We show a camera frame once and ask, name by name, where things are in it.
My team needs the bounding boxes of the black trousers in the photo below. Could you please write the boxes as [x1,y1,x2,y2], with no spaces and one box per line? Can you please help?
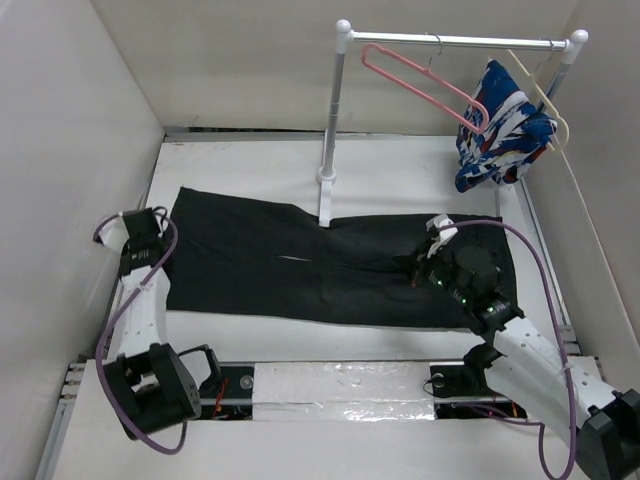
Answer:
[165,185,521,332]

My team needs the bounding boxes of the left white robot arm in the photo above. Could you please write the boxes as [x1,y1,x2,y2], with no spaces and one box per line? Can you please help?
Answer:
[94,207,223,439]

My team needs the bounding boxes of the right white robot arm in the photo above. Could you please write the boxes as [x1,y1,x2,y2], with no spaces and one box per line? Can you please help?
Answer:
[394,246,639,479]

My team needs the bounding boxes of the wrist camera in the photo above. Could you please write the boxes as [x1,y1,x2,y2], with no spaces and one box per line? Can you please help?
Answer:
[94,212,129,254]
[426,214,458,255]

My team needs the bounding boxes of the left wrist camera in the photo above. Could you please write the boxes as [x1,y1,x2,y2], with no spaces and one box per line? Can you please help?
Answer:
[94,212,129,254]

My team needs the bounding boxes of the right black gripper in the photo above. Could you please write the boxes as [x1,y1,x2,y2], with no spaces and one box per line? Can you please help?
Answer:
[391,237,472,305]

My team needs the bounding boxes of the white metal clothes rack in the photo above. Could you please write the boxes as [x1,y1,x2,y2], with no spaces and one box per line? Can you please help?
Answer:
[316,19,589,228]

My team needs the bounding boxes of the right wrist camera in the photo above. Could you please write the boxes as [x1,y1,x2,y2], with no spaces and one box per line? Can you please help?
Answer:
[426,214,458,255]

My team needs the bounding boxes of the cream plastic hanger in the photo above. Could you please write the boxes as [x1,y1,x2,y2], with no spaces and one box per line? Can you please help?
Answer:
[507,49,570,154]

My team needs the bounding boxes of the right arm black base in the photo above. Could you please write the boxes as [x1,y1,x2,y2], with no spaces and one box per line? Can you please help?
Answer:
[422,345,527,422]

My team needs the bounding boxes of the blue white patterned garment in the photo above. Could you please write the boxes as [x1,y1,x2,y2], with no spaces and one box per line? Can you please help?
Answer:
[454,59,558,193]

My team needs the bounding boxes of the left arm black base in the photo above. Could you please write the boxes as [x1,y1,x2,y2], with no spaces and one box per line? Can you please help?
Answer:
[179,344,255,421]

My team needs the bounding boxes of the pink plastic hanger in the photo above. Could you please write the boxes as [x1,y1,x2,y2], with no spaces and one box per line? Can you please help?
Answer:
[359,43,490,135]

